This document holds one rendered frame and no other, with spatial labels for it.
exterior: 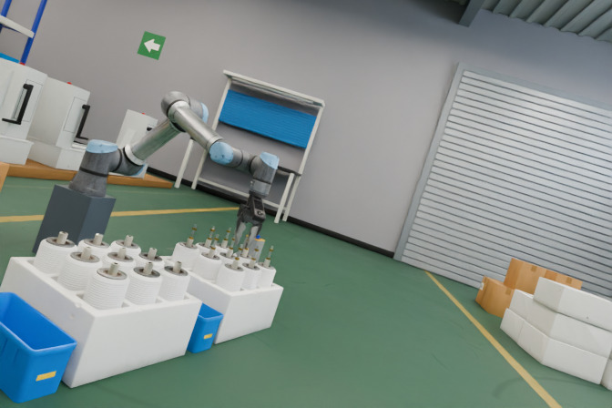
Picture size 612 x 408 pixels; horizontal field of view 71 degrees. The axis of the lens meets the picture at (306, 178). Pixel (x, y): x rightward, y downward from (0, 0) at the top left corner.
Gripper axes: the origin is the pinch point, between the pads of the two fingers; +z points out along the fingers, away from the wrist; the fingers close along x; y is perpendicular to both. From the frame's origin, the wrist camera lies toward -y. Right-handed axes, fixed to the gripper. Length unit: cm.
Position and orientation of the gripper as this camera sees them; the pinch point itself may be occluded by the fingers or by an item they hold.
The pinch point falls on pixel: (242, 244)
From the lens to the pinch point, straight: 163.9
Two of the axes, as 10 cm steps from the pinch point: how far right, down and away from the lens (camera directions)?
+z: -3.2, 9.5, -0.1
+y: -4.0, -1.2, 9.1
